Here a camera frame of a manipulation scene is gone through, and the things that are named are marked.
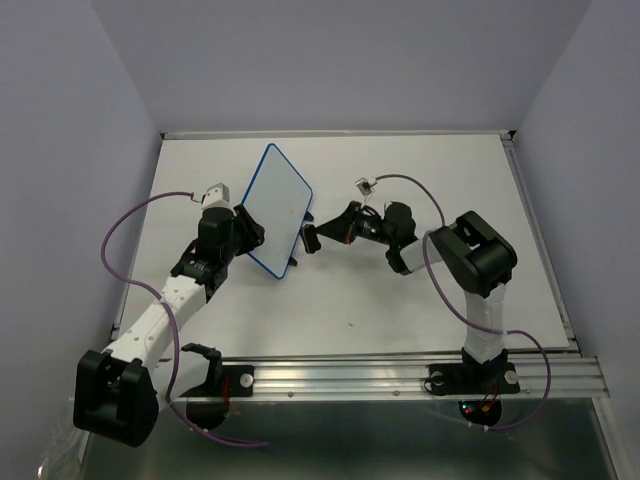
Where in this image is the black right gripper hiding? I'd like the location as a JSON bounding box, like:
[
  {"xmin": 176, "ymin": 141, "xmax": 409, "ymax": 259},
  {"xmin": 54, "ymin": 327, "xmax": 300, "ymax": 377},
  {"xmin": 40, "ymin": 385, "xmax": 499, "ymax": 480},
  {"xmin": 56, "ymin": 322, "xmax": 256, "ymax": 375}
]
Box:
[{"xmin": 312, "ymin": 201, "xmax": 394, "ymax": 246}]

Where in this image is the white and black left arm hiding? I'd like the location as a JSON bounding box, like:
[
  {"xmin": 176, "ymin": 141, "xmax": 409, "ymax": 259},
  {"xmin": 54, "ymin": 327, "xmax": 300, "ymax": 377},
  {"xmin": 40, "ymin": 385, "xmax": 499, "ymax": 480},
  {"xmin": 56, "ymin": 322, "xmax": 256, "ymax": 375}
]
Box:
[{"xmin": 73, "ymin": 205, "xmax": 264, "ymax": 447}]

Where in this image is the metal wire whiteboard stand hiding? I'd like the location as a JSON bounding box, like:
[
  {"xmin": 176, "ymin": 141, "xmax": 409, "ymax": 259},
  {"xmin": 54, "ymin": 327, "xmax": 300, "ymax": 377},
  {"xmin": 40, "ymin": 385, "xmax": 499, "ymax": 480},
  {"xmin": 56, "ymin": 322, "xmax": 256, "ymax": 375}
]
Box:
[{"xmin": 288, "ymin": 211, "xmax": 314, "ymax": 267}]

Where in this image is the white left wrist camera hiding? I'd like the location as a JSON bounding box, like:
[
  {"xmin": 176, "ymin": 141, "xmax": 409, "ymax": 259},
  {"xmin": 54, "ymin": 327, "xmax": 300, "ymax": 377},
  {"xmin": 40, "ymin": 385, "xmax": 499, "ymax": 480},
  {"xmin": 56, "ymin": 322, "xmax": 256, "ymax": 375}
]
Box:
[{"xmin": 191, "ymin": 183, "xmax": 230, "ymax": 210}]

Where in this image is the white table edge rail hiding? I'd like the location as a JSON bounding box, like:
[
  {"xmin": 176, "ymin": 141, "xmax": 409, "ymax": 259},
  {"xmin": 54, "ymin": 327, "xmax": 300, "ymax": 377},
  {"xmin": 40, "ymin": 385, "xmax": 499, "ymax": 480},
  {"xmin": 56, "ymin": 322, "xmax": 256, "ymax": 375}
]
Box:
[{"xmin": 160, "ymin": 129, "xmax": 517, "ymax": 141}]

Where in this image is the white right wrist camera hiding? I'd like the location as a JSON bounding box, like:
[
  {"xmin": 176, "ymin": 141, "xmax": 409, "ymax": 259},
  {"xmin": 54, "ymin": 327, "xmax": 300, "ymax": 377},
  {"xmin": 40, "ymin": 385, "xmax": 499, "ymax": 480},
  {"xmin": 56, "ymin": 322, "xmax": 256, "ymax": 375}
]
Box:
[{"xmin": 355, "ymin": 177, "xmax": 378, "ymax": 204}]

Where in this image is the black whiteboard eraser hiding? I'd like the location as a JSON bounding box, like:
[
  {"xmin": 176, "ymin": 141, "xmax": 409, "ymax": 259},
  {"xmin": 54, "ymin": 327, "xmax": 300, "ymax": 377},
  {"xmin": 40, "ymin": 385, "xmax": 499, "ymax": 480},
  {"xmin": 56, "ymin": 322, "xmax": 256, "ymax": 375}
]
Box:
[{"xmin": 300, "ymin": 224, "xmax": 321, "ymax": 254}]

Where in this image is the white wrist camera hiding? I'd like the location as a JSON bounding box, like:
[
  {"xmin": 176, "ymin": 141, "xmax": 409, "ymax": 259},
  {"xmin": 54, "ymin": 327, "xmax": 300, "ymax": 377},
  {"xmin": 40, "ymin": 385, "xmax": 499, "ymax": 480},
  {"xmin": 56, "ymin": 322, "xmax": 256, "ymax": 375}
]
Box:
[
  {"xmin": 191, "ymin": 183, "xmax": 230, "ymax": 210},
  {"xmin": 355, "ymin": 177, "xmax": 378, "ymax": 204}
]

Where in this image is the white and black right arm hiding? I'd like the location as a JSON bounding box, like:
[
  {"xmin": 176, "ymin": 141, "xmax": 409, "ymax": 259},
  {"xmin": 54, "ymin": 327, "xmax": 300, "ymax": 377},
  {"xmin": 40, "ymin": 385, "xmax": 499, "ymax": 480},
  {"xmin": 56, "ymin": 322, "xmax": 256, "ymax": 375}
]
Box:
[{"xmin": 300, "ymin": 201, "xmax": 517, "ymax": 390}]

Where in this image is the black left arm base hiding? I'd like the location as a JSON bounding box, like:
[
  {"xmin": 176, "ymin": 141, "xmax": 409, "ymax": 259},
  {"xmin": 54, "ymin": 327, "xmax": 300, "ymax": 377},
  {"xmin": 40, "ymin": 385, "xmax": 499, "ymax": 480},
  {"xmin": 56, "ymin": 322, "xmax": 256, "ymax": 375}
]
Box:
[{"xmin": 172, "ymin": 343, "xmax": 255, "ymax": 432}]

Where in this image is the blue-edged small whiteboard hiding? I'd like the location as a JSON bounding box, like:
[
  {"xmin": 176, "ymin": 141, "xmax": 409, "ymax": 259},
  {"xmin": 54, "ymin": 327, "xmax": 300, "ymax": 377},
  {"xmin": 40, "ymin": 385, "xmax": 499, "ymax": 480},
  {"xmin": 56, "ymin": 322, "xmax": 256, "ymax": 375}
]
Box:
[{"xmin": 241, "ymin": 143, "xmax": 314, "ymax": 280}]

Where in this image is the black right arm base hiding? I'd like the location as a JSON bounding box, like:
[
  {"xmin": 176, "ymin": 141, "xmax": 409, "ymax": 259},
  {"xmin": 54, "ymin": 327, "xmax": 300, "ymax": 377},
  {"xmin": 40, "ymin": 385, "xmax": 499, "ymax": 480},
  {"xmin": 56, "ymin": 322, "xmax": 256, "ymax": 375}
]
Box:
[{"xmin": 422, "ymin": 349, "xmax": 521, "ymax": 429}]

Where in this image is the aluminium front mounting rail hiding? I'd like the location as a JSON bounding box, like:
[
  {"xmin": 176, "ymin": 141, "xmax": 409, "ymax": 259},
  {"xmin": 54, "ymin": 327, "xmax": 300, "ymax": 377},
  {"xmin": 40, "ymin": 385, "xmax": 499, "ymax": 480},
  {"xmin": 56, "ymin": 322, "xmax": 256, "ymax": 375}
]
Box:
[{"xmin": 150, "ymin": 353, "xmax": 610, "ymax": 410}]

